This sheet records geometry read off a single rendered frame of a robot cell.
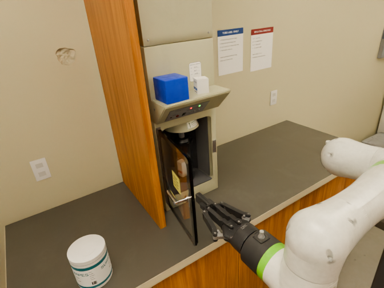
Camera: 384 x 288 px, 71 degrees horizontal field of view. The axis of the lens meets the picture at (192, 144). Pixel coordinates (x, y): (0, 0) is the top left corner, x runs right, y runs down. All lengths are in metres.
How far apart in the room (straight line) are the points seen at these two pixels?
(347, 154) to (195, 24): 0.73
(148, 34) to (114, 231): 0.86
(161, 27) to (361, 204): 0.86
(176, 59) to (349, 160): 0.71
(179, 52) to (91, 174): 0.86
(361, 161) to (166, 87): 0.66
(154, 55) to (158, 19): 0.13
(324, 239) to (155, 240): 0.86
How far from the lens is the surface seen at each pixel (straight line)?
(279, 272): 0.62
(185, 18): 1.16
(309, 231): 0.52
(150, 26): 1.09
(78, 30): 1.45
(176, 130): 1.26
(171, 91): 1.03
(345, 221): 0.56
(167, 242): 1.24
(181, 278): 1.28
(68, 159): 1.56
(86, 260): 1.06
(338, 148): 0.93
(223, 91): 1.16
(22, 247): 1.48
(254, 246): 0.66
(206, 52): 1.22
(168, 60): 1.13
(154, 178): 1.14
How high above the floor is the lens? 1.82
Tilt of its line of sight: 26 degrees down
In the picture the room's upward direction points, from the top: 4 degrees counter-clockwise
